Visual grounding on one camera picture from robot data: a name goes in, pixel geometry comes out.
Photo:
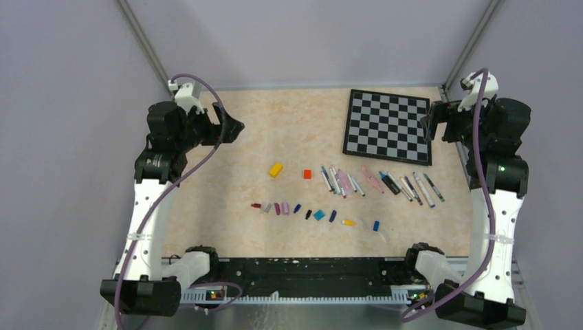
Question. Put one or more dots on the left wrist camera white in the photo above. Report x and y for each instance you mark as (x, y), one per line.
(183, 96)

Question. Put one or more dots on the black capped white marker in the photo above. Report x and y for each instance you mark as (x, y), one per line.
(359, 188)

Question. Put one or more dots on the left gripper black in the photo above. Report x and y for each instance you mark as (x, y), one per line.
(212, 128)

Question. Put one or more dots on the pink highlighter pen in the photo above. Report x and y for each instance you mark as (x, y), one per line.
(345, 182)

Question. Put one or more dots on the white cable duct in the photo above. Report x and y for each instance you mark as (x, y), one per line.
(199, 297)

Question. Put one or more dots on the pink eraser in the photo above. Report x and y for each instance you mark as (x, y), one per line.
(371, 179)

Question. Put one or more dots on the blue teal pen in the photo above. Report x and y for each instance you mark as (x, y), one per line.
(327, 180)

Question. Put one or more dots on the black white checkerboard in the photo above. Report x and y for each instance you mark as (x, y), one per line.
(386, 126)

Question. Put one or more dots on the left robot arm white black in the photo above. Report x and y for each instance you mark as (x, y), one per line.
(140, 284)

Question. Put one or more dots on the thin purple pen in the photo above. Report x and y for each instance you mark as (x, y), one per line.
(413, 191)

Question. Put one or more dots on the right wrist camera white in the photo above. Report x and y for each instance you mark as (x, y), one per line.
(477, 88)

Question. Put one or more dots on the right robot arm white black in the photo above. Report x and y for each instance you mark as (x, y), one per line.
(482, 296)

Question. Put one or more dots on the teal highlighter cap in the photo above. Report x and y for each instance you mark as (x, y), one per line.
(318, 215)

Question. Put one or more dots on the blue clear pen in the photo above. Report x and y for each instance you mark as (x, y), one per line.
(424, 190)

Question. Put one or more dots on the yellow block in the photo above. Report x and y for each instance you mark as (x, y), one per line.
(275, 170)

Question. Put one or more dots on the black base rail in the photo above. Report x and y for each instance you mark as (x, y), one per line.
(316, 277)

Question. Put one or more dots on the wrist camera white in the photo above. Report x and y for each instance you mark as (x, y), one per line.
(183, 96)
(477, 88)

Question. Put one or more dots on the dark thin pen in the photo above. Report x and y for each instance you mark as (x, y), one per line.
(434, 187)

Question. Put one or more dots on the small red block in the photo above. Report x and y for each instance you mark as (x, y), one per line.
(306, 174)

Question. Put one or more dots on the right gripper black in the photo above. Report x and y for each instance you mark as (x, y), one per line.
(440, 112)

